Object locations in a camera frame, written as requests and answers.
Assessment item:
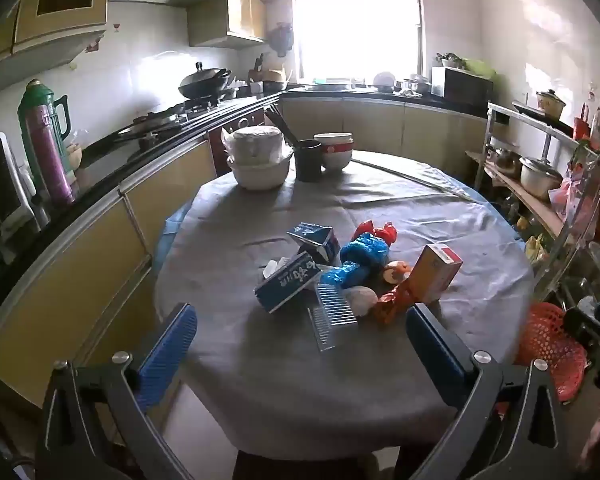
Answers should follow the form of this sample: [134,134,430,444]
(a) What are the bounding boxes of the green thermos jug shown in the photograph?
[18,79,72,196]

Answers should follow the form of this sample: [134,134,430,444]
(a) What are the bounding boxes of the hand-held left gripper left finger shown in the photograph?
[35,302,198,480]

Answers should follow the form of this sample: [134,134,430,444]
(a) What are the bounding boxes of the red plastic wrapper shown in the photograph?
[350,220,398,248]

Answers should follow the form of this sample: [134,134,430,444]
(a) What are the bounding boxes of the blue plastic bag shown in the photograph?
[320,232,391,291]

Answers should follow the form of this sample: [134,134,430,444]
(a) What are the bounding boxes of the blue tissue box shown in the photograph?
[254,252,322,313]

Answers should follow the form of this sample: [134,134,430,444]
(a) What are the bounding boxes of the black cup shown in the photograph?
[293,140,323,182]

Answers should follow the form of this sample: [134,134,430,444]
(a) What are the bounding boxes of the red plastic basket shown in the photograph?
[515,301,588,403]

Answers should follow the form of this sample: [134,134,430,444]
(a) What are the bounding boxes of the small blue carton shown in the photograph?
[286,222,342,266]

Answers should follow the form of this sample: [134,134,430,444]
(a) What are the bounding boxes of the clear plastic comb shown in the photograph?
[307,282,359,352]

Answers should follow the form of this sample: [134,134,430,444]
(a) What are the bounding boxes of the small dark pot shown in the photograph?
[495,147,523,176]

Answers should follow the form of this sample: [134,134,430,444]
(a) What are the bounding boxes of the steel cooking pot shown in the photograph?
[519,156,563,200]

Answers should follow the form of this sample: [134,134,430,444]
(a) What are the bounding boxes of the pink plastic bag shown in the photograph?
[547,162,588,221]

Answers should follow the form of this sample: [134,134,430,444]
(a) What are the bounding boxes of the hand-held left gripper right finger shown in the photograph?
[405,302,586,480]

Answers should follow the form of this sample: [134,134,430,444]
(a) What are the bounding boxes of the yellow enamel pot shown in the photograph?
[536,89,568,115]

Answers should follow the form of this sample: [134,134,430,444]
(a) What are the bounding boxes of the red banded bowl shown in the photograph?
[320,141,354,174]

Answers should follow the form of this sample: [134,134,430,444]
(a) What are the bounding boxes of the metal storage rack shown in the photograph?
[465,95,600,321]

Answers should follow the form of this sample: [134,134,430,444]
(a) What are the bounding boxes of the yellow woven basket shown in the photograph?
[262,69,288,93]

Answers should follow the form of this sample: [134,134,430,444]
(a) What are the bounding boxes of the dark wall hanging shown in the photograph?
[267,22,295,58]

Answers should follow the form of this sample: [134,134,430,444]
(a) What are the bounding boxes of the gas stove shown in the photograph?
[117,100,241,141]

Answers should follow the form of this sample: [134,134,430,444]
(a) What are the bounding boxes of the yellow base cabinets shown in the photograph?
[0,94,488,411]

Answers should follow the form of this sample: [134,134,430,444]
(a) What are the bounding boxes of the orange cardboard box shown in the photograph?
[407,243,464,303]

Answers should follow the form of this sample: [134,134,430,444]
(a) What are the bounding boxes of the plain white bowl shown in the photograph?
[313,132,354,147]

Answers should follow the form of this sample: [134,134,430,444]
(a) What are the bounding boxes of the yellow wall cabinet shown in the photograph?
[187,0,276,50]

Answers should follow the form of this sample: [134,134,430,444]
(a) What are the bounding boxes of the black tray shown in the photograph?
[512,101,576,136]

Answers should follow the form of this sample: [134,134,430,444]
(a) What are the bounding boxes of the white countertop appliance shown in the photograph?
[0,132,38,233]

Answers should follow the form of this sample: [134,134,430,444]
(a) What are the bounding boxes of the microwave oven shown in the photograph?
[431,66,496,106]

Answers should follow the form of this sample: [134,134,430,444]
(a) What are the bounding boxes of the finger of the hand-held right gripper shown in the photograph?
[562,302,600,356]

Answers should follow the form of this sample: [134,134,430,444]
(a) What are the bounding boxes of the white tissue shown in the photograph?
[341,286,379,317]

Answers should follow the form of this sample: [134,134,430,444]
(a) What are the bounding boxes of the yellow glass-door wall cabinets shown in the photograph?
[0,0,112,101]

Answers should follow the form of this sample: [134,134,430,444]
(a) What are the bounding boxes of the red bag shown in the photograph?
[574,104,592,141]

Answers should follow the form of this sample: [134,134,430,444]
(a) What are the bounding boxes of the purple thermos bottle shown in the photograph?
[26,105,76,206]

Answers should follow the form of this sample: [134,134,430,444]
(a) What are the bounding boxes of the large white bowl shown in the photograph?
[226,152,293,191]

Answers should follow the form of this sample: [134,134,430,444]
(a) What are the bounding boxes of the orange wrapper with red tie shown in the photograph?
[372,280,416,326]

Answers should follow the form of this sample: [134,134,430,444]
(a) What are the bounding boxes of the black kitchen countertop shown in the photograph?
[0,85,486,311]

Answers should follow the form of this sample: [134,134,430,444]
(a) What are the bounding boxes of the kitchen window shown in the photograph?
[290,0,426,86]

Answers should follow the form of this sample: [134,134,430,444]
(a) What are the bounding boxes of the green plastic bag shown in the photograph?
[462,58,498,78]

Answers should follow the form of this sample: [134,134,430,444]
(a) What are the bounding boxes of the bagged white bowl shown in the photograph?
[221,125,293,166]

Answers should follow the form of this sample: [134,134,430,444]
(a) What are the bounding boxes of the grey tablecloth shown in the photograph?
[152,150,536,461]

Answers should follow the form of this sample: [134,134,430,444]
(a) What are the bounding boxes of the black wok with lid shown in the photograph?
[178,61,232,99]

